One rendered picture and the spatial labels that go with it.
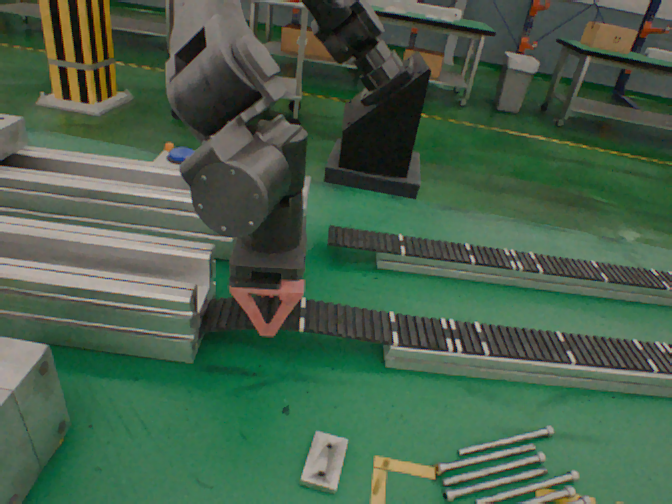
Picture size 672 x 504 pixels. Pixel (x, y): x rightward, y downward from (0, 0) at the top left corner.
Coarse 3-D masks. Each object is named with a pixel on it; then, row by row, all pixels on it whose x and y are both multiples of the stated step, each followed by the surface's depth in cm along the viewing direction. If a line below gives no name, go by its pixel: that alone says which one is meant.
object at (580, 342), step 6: (570, 336) 54; (576, 336) 54; (582, 336) 54; (576, 342) 53; (582, 342) 54; (576, 348) 53; (582, 348) 52; (588, 348) 53; (582, 354) 52; (588, 354) 52; (594, 354) 52; (588, 360) 51; (594, 360) 51; (588, 366) 51; (594, 366) 51; (600, 366) 51
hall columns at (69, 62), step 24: (48, 0) 293; (72, 0) 292; (96, 0) 305; (48, 24) 301; (72, 24) 299; (96, 24) 310; (48, 48) 310; (72, 48) 308; (96, 48) 316; (72, 72) 316; (96, 72) 321; (72, 96) 326; (96, 96) 327
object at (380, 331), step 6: (372, 312) 52; (378, 312) 53; (384, 312) 53; (372, 318) 52; (378, 318) 52; (384, 318) 52; (372, 324) 51; (378, 324) 51; (384, 324) 51; (372, 330) 50; (378, 330) 50; (384, 330) 50; (372, 336) 49; (378, 336) 49; (384, 336) 49; (378, 342) 49; (384, 342) 49; (390, 342) 49
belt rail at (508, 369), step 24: (384, 360) 52; (408, 360) 50; (432, 360) 51; (456, 360) 50; (480, 360) 50; (504, 360) 50; (528, 360) 50; (552, 384) 51; (576, 384) 51; (600, 384) 51; (624, 384) 52; (648, 384) 52
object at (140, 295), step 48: (0, 240) 48; (48, 240) 48; (96, 240) 48; (144, 240) 49; (0, 288) 44; (48, 288) 42; (96, 288) 42; (144, 288) 43; (192, 288) 44; (0, 336) 46; (48, 336) 46; (96, 336) 45; (144, 336) 45; (192, 336) 46
